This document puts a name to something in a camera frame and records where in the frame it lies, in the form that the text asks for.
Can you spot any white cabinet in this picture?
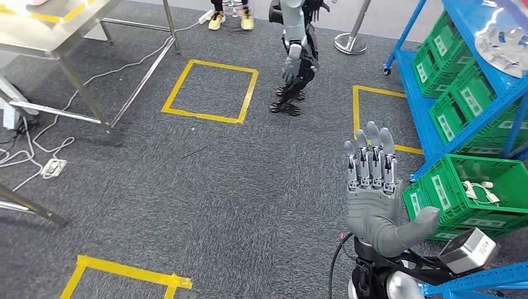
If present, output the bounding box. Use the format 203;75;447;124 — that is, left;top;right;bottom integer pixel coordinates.
0;74;41;131

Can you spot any silver plastic wheel cover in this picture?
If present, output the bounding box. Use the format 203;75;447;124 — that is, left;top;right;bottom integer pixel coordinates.
474;0;528;79

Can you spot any white plug cable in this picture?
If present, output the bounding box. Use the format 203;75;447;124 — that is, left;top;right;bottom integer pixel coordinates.
461;179;501;206

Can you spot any yellow floor tape marking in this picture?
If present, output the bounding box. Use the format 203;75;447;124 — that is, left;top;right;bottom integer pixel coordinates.
60;254;194;299

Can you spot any green folded plastic crate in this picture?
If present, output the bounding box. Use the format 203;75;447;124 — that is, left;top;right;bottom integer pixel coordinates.
412;40;455;99
426;11;476;75
428;221;514;243

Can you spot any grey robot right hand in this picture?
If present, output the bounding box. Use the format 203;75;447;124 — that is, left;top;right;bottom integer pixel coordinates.
344;120;441;259

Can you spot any white cable tangle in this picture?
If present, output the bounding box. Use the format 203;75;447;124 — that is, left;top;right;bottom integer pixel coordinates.
0;18;203;192

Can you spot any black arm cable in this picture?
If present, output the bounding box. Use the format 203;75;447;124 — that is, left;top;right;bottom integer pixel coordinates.
328;232;356;299

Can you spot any person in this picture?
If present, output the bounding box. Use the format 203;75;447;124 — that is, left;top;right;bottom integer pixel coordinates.
207;0;255;31

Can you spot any green open plastic crate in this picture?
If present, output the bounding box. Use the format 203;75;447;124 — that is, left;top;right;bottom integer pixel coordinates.
402;153;528;233

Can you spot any stainless steel table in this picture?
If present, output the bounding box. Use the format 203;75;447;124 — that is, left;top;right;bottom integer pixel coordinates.
0;0;181;130
0;183;68;229

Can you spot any white power strip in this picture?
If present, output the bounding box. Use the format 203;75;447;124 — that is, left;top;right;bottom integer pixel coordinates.
40;158;68;180

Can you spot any yellow table tape outline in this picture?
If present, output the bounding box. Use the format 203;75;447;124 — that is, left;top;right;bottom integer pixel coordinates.
0;0;98;25

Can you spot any blue metal shelf rack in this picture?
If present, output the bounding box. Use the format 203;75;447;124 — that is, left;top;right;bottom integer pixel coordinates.
420;261;528;299
382;0;528;183

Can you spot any standing humanoid robot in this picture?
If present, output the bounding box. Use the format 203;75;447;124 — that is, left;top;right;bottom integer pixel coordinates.
268;0;332;118

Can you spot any thin black floor wire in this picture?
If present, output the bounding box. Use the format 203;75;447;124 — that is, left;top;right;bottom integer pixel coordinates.
179;145;210;160

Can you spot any chrome stanchion post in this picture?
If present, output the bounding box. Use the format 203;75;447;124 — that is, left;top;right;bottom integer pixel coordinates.
333;0;373;55

